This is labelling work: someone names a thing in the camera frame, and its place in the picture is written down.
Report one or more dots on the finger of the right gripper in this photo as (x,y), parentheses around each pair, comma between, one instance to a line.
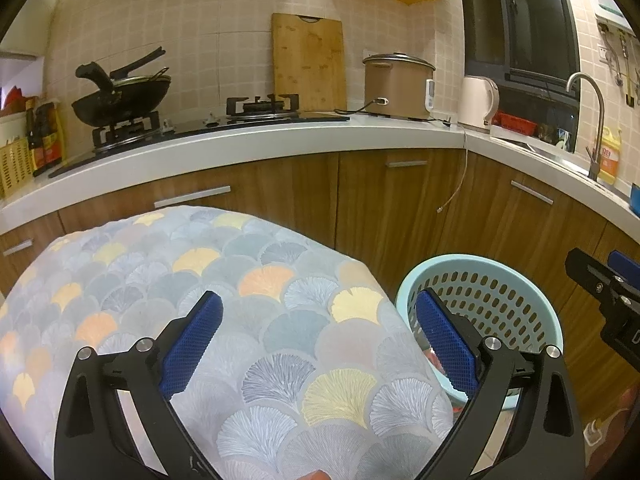
(625,267)
(618,301)

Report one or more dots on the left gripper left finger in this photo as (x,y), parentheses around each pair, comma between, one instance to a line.
(92,438)

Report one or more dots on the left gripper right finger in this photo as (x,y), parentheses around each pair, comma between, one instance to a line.
(543,440)

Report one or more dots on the light blue perforated trash basket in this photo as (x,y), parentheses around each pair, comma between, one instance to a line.
(496,299)

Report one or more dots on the dark kitchen window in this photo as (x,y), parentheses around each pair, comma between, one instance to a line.
(529,48)

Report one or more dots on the yellow detergent bottle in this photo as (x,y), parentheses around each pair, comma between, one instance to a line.
(611,147)

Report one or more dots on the red container on counter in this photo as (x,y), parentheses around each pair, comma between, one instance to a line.
(515,123)

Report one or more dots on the scallop patterned tablecloth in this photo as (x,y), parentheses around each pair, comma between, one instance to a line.
(312,368)

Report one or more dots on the white electric kettle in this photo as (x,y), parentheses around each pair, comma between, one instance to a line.
(478,103)

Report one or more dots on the wooden base cabinets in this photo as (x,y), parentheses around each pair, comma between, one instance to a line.
(392,209)

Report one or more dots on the yellow perforated basket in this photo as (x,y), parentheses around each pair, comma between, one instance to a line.
(15,169)

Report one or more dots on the black gas stove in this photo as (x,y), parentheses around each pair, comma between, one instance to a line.
(274,109)

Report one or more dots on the brown rice cooker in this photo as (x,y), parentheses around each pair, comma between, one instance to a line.
(399,85)

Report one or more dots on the dark sauce bottles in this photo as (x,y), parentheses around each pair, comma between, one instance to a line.
(44,135)

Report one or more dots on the black wok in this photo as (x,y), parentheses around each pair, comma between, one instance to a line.
(120,96)

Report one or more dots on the wooden cutting board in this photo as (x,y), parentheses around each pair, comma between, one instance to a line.
(308,59)

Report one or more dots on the wall utensil rack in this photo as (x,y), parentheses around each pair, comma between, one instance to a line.
(619,51)

